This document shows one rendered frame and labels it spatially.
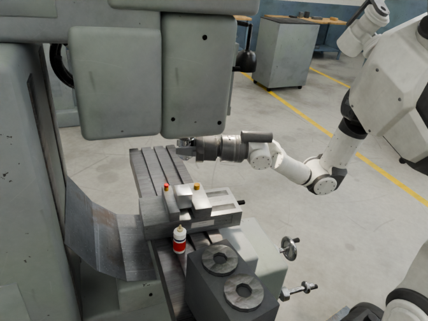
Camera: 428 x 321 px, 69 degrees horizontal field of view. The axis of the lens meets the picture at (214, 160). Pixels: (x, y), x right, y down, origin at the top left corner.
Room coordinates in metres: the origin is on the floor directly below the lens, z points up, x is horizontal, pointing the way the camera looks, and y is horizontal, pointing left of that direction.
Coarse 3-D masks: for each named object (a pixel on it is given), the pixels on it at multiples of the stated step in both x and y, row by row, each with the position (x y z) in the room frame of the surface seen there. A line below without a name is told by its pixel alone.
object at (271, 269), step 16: (240, 224) 1.08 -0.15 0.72; (256, 224) 1.10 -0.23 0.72; (256, 240) 0.99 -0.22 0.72; (272, 256) 0.91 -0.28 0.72; (80, 272) 0.74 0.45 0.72; (96, 272) 0.75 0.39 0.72; (256, 272) 0.82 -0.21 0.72; (272, 272) 0.84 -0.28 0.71; (96, 288) 0.68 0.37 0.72; (112, 288) 0.69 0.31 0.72; (272, 288) 0.84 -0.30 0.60; (96, 304) 0.62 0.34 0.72; (112, 304) 0.63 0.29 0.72; (160, 304) 0.66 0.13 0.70; (96, 320) 0.57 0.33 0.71; (112, 320) 0.59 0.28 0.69; (128, 320) 0.61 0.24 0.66; (144, 320) 0.63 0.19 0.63; (160, 320) 0.66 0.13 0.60
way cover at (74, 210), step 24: (72, 192) 0.79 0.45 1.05; (72, 216) 0.68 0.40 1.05; (96, 216) 0.81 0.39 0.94; (120, 216) 0.90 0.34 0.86; (72, 240) 0.59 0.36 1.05; (96, 240) 0.70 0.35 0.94; (120, 240) 0.78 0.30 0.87; (144, 240) 0.81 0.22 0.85; (96, 264) 0.60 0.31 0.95; (120, 264) 0.66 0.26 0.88; (144, 264) 0.70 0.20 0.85
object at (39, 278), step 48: (0, 48) 0.56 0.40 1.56; (0, 96) 0.48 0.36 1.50; (48, 96) 0.78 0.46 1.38; (0, 144) 0.47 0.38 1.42; (48, 144) 0.65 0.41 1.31; (0, 192) 0.46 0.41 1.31; (48, 192) 0.53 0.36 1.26; (0, 240) 0.45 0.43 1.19; (48, 240) 0.48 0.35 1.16; (0, 288) 0.43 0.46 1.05; (48, 288) 0.47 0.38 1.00
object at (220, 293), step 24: (192, 264) 0.51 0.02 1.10; (216, 264) 0.50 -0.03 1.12; (240, 264) 0.52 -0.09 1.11; (192, 288) 0.50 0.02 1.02; (216, 288) 0.45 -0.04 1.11; (240, 288) 0.46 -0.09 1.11; (264, 288) 0.46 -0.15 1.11; (192, 312) 0.50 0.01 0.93; (216, 312) 0.42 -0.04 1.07; (240, 312) 0.40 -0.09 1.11; (264, 312) 0.40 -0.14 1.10
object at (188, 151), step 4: (176, 148) 0.81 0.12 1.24; (180, 148) 0.82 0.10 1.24; (184, 148) 0.82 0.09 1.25; (188, 148) 0.82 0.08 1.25; (192, 148) 0.82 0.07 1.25; (176, 152) 0.81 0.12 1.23; (180, 152) 0.81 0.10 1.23; (184, 152) 0.82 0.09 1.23; (188, 152) 0.82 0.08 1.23; (192, 152) 0.81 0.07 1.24; (192, 156) 0.82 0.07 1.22
